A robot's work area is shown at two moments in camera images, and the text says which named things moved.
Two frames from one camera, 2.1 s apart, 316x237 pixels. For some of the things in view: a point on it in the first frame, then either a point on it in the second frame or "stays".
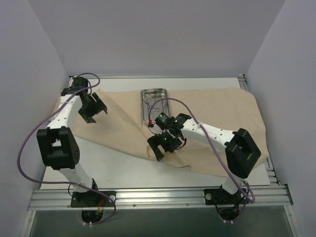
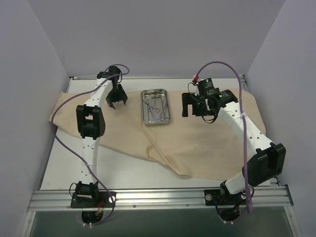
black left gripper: x=93 y=108 → x=116 y=94
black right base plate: x=220 y=196 stays
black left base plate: x=93 y=199 stays
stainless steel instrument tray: x=154 y=101 stays
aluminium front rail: x=179 y=197 stays
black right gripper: x=161 y=144 → x=193 y=104
